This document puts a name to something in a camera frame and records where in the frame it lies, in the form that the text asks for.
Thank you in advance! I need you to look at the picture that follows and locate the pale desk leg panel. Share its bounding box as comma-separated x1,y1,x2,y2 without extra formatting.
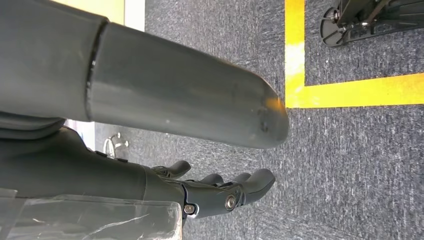
52,0,146,33

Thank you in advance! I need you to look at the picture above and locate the clear plastic camera guard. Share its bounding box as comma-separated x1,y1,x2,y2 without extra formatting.
0,188,184,240

